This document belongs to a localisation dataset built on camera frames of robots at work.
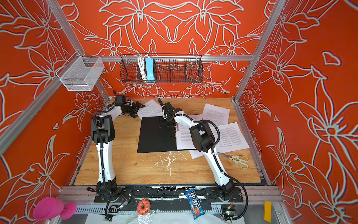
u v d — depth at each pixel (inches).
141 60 34.4
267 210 27.2
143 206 27.0
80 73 36.3
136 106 38.5
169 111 32.7
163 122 35.5
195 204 27.4
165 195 29.2
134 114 40.5
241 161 32.9
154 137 37.2
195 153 35.1
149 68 35.3
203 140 23.9
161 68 39.6
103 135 24.4
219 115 42.3
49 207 24.4
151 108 44.8
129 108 39.5
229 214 26.9
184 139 37.4
